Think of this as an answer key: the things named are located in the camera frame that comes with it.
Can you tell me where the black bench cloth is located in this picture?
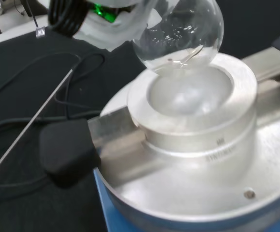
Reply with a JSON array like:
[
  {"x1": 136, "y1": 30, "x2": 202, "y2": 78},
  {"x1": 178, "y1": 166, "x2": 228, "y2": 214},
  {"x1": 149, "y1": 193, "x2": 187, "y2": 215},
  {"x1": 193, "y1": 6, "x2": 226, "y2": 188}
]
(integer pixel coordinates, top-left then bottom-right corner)
[{"x1": 0, "y1": 0, "x2": 280, "y2": 232}]

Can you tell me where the small clear clip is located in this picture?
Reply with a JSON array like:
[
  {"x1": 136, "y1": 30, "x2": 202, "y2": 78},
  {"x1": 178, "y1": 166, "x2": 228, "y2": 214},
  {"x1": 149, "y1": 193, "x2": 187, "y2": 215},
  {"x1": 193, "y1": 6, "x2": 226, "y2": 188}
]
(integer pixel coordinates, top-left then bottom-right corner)
[{"x1": 34, "y1": 26, "x2": 46, "y2": 39}]

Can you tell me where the black heater power cable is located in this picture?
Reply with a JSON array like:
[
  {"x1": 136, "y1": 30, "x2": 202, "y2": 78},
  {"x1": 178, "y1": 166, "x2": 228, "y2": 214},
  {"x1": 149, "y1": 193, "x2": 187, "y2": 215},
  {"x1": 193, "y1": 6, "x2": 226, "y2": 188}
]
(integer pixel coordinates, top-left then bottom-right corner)
[{"x1": 0, "y1": 53, "x2": 105, "y2": 194}]

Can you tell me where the heater with blue base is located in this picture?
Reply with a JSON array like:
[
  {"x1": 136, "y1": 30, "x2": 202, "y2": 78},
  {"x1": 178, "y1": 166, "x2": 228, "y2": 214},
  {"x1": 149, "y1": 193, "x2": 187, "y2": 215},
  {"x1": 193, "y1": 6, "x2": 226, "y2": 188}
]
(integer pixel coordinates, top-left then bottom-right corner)
[{"x1": 39, "y1": 31, "x2": 280, "y2": 232}]

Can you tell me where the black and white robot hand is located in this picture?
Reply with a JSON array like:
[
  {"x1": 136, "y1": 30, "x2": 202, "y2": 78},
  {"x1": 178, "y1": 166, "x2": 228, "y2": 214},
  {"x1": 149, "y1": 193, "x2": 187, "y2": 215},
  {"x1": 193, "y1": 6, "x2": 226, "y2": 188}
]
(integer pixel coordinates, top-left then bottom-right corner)
[{"x1": 47, "y1": 0, "x2": 160, "y2": 52}]

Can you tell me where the thin glass rod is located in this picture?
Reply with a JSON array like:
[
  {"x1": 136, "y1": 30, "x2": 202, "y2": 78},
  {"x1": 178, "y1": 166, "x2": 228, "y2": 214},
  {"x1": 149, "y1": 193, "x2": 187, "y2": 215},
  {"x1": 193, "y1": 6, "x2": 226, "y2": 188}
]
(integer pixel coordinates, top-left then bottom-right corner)
[{"x1": 0, "y1": 69, "x2": 73, "y2": 185}]

